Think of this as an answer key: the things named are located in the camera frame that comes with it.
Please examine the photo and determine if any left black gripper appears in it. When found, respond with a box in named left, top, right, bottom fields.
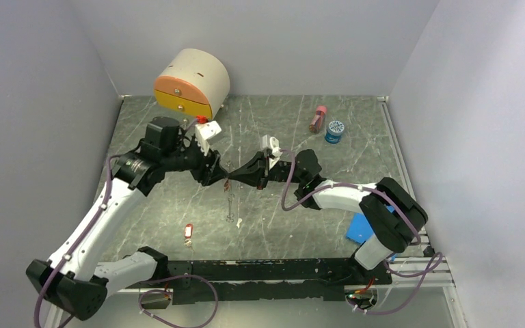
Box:
left=162, top=135, right=229, bottom=186

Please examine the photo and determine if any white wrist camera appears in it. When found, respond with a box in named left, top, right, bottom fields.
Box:
left=260, top=135, right=282, bottom=159
left=194, top=116, right=222, bottom=155

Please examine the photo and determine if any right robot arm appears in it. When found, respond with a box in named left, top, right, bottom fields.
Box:
left=228, top=149, right=428, bottom=284

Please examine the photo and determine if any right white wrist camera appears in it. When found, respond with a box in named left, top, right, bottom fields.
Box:
left=260, top=135, right=282, bottom=159

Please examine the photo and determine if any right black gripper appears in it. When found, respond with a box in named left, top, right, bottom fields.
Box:
left=228, top=152, right=305, bottom=191

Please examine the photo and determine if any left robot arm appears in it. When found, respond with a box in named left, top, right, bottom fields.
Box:
left=26, top=116, right=227, bottom=325

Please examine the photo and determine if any aluminium frame rail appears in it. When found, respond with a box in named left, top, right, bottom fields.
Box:
left=55, top=258, right=457, bottom=295

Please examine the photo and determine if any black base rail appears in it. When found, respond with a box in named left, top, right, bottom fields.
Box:
left=122, top=257, right=393, bottom=305

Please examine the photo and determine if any blue round tin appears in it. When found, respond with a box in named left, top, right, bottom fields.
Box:
left=325, top=120, right=345, bottom=144

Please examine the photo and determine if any pink capped brown vial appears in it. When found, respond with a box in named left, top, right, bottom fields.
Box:
left=309, top=105, right=327, bottom=134

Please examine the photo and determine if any blue foam sheet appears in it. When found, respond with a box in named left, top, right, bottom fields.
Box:
left=345, top=213, right=396, bottom=268

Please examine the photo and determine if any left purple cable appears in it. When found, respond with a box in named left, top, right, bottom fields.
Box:
left=33, top=118, right=219, bottom=328

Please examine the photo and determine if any round beige drawer box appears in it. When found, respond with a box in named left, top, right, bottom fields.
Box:
left=153, top=49, right=230, bottom=120

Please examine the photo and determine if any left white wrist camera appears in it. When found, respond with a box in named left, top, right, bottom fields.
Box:
left=194, top=116, right=222, bottom=155

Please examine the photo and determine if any key with red label fob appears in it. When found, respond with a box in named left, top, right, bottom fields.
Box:
left=184, top=223, right=193, bottom=248

